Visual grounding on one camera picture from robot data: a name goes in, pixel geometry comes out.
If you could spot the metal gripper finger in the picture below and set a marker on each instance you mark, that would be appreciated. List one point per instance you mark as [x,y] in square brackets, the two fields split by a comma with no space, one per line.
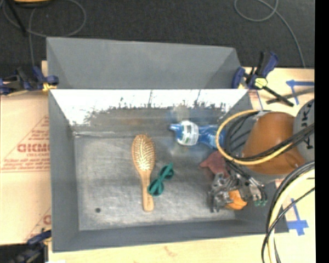
[218,200]
[220,182]

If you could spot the orange rounded toy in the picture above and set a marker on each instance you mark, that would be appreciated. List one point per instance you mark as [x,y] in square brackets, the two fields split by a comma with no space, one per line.
[235,200]

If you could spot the red-brown cloth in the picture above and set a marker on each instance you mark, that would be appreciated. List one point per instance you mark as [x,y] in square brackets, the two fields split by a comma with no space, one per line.
[215,162]

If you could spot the blue spray bottle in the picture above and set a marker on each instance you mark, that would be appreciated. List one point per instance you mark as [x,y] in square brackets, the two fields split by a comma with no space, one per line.
[190,133]

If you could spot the green sunglasses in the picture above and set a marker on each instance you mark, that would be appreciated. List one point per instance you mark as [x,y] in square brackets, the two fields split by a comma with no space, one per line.
[156,186]

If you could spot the wooden hairbrush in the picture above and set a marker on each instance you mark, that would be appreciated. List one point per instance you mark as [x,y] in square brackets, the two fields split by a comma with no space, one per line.
[143,155]

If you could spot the grey metal bin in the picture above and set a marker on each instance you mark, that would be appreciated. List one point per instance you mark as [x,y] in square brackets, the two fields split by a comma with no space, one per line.
[112,188]

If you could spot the cardboard board with red print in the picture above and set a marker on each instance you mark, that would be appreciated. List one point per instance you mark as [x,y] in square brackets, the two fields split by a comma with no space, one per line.
[22,174]

